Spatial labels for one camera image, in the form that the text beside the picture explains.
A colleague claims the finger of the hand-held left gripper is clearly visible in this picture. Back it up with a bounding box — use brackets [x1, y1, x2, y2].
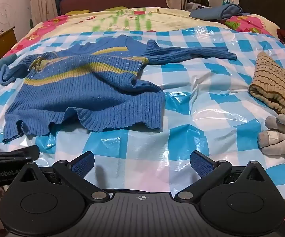
[0, 138, 40, 163]

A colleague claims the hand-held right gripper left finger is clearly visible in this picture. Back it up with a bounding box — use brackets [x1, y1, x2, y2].
[10, 150, 111, 201]

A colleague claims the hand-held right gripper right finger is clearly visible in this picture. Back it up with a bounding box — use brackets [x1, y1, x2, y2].
[174, 150, 275, 201]

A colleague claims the blue striped knit sweater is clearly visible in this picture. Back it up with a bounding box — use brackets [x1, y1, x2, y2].
[0, 35, 238, 144]

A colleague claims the blue checkered plastic sheet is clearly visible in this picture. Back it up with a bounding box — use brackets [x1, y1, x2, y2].
[0, 26, 285, 200]

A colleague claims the beige striped knit garment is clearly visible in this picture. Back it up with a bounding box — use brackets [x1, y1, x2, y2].
[248, 51, 285, 116]

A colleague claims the yellow green cloth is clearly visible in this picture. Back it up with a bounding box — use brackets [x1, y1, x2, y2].
[67, 9, 91, 15]

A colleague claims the folded blue cloth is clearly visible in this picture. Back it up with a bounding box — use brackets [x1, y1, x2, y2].
[189, 4, 244, 21]

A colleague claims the floral bed sheet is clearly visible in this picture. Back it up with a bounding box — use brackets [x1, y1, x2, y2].
[0, 6, 285, 237]

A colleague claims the dark wooden board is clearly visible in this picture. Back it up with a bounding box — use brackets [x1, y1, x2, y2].
[238, 0, 285, 43]

